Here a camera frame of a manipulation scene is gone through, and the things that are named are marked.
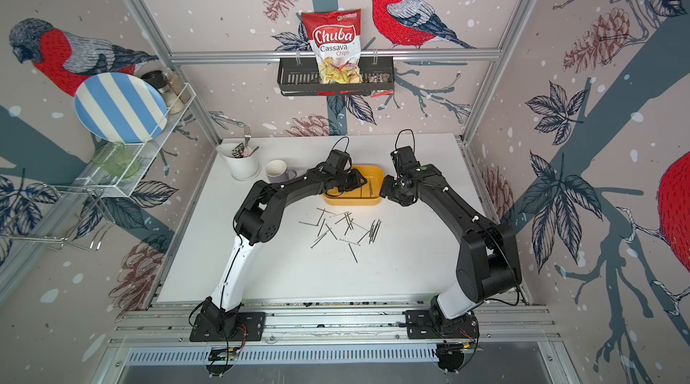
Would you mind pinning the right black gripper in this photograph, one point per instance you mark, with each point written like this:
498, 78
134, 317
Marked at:
384, 191

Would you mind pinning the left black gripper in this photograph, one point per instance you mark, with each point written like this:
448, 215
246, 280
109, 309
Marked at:
357, 181

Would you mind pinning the yellow plastic storage box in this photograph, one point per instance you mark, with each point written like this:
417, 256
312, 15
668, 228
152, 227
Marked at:
361, 197

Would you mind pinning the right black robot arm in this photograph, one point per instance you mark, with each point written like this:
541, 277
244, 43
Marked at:
488, 258

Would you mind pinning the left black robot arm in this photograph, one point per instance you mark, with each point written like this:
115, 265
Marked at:
258, 219

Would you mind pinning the purple grey mug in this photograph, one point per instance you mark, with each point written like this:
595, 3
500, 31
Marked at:
277, 171

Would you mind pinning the steel nail lowest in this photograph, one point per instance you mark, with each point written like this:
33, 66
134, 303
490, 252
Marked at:
353, 253

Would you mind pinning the white utensil holder cup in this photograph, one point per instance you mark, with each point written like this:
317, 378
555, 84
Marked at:
243, 165

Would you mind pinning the red Chuba chips bag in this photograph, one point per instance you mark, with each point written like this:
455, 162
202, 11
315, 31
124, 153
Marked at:
335, 40

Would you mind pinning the black lid spice jar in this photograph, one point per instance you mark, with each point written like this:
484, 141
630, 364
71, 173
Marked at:
158, 80

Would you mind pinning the blue white striped plate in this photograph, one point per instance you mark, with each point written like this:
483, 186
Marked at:
121, 108

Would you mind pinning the green glass bowl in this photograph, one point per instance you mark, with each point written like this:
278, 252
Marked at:
116, 160

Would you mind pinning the black wire wall basket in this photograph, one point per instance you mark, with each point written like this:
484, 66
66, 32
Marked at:
309, 78

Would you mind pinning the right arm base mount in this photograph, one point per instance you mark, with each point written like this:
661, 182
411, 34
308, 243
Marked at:
442, 324

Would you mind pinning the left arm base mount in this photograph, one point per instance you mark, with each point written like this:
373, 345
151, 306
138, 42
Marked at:
231, 328

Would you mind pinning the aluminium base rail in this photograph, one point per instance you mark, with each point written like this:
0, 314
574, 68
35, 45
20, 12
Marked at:
332, 333

